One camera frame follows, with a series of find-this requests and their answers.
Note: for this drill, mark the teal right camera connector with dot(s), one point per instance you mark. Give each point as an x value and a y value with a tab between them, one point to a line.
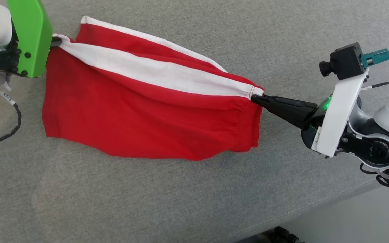
377	55

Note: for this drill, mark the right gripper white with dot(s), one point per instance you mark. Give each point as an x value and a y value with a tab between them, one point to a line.
336	118

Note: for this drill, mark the black robot body part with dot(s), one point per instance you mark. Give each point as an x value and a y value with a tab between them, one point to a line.
279	235

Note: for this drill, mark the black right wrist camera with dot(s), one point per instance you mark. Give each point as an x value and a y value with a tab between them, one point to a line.
346	62

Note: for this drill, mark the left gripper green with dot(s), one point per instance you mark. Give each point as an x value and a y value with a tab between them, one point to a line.
32	37

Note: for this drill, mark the red shorts white stripe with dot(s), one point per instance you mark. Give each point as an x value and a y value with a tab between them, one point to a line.
130	111

